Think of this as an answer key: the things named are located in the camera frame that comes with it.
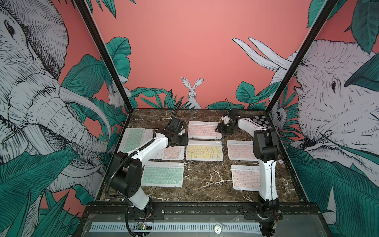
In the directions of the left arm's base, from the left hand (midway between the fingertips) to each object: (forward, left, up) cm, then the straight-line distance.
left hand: (186, 138), depth 89 cm
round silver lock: (-45, -14, -12) cm, 49 cm away
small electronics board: (-42, +22, -11) cm, 49 cm away
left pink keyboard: (-3, +9, -12) cm, 15 cm away
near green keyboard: (-17, +14, -12) cm, 25 cm away
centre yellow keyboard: (-3, -12, -12) cm, 17 cm away
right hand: (+14, -23, -9) cm, 28 cm away
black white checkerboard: (+20, -58, -9) cm, 62 cm away
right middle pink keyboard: (-3, -36, -13) cm, 39 cm away
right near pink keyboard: (-21, -35, -12) cm, 43 cm away
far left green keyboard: (+9, +38, -11) cm, 40 cm away
